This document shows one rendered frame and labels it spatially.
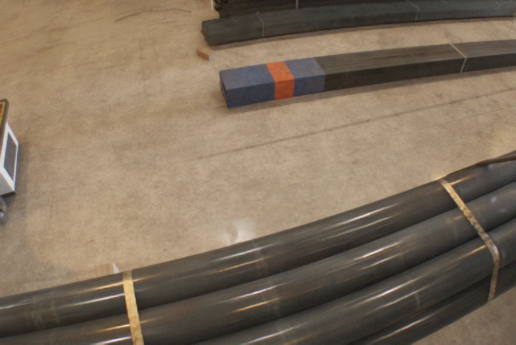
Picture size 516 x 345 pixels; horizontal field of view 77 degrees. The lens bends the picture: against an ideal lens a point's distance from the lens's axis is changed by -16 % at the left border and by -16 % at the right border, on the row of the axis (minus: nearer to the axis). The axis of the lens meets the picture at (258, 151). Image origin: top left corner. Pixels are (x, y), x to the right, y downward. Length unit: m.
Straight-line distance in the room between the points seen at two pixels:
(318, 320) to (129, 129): 1.91
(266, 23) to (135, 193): 1.91
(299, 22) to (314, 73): 0.87
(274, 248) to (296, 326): 0.29
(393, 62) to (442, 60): 0.49
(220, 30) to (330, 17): 1.04
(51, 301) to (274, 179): 1.42
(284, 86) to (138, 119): 1.05
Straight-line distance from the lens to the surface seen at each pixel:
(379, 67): 2.99
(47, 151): 2.79
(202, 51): 3.25
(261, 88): 2.66
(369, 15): 3.87
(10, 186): 2.50
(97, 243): 2.15
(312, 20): 3.58
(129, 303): 1.30
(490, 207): 1.70
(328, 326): 1.23
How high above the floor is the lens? 1.72
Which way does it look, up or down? 46 degrees down
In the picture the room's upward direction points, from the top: straight up
